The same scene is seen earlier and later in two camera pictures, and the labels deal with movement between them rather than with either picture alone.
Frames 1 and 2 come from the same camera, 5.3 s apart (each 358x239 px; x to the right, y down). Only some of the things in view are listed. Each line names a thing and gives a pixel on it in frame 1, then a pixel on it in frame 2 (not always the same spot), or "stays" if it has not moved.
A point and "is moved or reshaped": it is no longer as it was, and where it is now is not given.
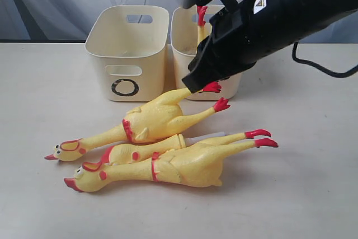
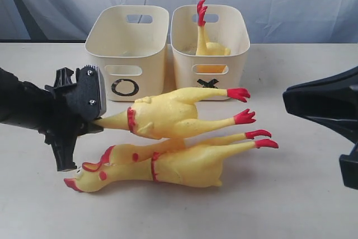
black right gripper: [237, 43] → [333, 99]
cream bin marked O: [130, 42] stays
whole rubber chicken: [197, 164] stays
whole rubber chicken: [161, 119] is moved or reshaped
